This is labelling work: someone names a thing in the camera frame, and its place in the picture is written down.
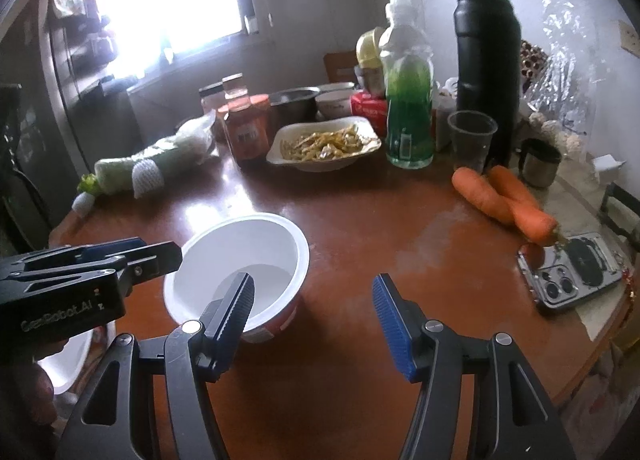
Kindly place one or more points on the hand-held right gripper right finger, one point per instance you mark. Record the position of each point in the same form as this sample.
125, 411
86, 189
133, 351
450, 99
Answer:
392, 325

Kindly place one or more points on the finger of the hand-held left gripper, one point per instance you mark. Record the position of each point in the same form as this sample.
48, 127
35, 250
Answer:
155, 260
115, 246

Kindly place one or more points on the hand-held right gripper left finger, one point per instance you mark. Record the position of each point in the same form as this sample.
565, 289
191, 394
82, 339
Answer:
240, 310

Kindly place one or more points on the large red paper bowl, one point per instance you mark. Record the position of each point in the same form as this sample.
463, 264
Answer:
280, 250

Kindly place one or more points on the person's left hand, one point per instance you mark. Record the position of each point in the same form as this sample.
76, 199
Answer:
42, 395

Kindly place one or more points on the small foam net fruit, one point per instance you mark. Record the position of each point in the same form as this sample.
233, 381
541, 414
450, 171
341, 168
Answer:
83, 204

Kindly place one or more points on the large foam net fruit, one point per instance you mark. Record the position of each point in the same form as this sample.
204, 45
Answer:
148, 179

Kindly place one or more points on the wrapped napa cabbage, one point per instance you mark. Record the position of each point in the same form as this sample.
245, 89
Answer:
170, 152

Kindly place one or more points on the grey refrigerator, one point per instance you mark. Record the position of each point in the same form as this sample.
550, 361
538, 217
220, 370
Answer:
75, 104

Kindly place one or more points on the orange label sauce bottle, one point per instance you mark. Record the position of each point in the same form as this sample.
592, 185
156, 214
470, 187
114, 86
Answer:
245, 137

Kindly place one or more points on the orange carrot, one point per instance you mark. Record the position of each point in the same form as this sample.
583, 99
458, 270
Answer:
525, 210
480, 192

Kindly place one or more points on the white plate of food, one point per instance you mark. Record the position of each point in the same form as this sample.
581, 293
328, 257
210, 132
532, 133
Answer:
320, 144

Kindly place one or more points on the phone in clear case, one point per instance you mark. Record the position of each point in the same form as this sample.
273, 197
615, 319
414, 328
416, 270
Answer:
575, 275

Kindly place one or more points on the orange lid glass jar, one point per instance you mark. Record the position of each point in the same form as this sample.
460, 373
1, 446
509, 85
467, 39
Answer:
261, 102

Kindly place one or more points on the clear plastic cup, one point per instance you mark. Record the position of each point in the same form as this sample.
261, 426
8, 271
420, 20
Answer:
470, 139

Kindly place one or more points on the steel mixing bowl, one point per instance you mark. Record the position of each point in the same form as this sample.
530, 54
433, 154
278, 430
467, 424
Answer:
292, 104

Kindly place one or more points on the red cardboard box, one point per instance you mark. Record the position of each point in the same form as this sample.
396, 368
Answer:
367, 112

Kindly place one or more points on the dark metal mug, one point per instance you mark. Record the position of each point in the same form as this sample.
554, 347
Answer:
540, 164

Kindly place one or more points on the green liquid plastic bottle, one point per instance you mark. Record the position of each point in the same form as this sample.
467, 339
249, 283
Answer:
407, 104

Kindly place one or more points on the white ceramic bowl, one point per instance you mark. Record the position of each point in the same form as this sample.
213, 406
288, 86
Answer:
335, 102

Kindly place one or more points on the black chair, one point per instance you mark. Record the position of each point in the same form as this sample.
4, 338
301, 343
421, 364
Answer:
620, 210

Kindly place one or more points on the wooden chair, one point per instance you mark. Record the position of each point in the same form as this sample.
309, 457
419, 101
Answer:
340, 67

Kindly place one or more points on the small white cardboard box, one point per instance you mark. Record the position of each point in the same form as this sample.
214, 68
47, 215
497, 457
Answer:
607, 167

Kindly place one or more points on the black thermos flask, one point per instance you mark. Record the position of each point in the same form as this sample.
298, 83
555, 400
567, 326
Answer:
487, 64

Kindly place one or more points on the yellow plastic container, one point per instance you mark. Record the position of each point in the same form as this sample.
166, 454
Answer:
369, 47

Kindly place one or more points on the spotted patterned bag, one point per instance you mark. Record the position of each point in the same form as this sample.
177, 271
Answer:
532, 62

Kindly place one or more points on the clear plastic bag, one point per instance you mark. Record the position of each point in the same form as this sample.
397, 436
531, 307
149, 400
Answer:
570, 69

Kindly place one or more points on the wall socket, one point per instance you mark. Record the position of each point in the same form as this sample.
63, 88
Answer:
628, 35

